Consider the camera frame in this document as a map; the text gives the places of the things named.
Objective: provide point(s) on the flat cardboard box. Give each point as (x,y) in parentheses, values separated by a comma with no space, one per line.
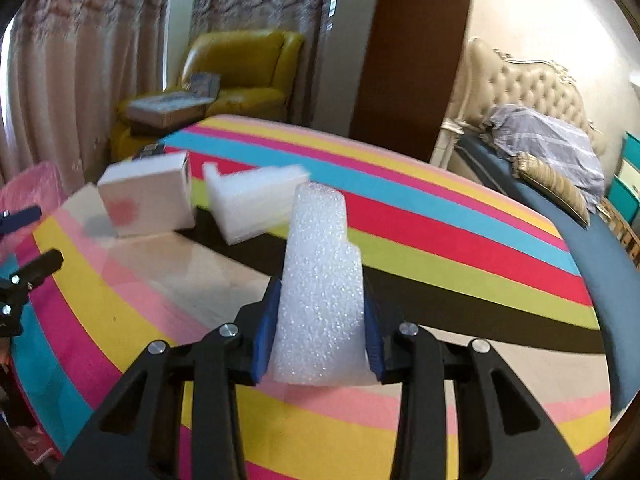
(165,107)

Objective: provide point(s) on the yellow leather armchair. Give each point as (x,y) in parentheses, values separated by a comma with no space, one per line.
(240,60)

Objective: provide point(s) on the coarse white foam block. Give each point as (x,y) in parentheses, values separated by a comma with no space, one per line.
(320,300)

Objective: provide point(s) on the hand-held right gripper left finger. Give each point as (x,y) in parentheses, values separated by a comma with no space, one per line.
(262,330)

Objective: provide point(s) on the wooden slatted frame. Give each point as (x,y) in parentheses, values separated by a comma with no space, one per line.
(625,240)

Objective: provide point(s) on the grey striped pillow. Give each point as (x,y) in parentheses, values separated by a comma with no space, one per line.
(550,145)

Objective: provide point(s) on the striped brown pillow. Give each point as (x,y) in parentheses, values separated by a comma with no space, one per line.
(555,185)

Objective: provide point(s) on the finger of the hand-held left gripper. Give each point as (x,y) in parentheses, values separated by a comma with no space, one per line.
(42,265)
(22,217)

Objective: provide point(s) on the cream tufted bed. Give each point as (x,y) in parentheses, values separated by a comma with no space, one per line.
(530,80)

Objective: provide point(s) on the brown wooden panel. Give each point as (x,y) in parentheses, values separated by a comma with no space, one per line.
(410,50)

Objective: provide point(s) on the pink patterned clothing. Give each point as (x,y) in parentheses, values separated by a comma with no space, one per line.
(35,442)

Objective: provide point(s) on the striped colourful tablecloth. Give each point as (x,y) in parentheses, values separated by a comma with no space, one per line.
(450,240)

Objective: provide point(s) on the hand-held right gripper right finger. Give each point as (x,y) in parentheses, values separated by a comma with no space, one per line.
(372,340)

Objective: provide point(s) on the white cardboard box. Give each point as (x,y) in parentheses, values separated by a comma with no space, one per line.
(145,195)

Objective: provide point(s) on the smooth white foam block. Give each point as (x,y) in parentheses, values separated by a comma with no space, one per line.
(250,205)

